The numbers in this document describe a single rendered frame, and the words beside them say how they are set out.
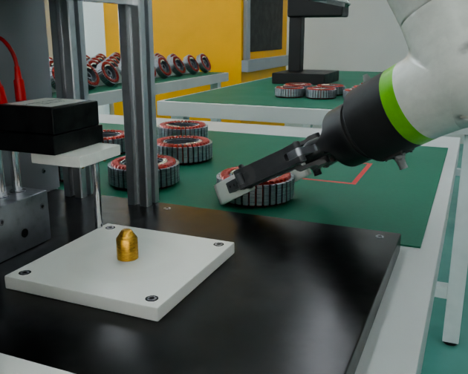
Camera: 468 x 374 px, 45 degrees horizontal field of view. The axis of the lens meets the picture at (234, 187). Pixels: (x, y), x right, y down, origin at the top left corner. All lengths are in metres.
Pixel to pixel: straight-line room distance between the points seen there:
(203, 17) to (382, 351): 3.68
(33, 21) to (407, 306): 0.56
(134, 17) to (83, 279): 0.33
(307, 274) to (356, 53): 5.11
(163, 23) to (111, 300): 3.79
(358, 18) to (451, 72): 5.03
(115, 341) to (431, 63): 0.38
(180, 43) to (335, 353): 3.79
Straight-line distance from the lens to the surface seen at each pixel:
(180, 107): 1.99
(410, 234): 0.70
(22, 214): 0.59
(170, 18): 4.16
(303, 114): 1.82
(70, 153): 0.51
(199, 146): 1.02
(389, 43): 5.54
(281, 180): 0.78
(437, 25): 0.58
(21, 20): 0.78
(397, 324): 0.50
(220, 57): 3.99
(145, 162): 0.70
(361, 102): 0.63
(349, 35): 5.60
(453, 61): 0.57
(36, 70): 0.79
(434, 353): 1.97
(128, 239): 0.52
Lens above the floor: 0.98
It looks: 15 degrees down
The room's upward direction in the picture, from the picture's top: straight up
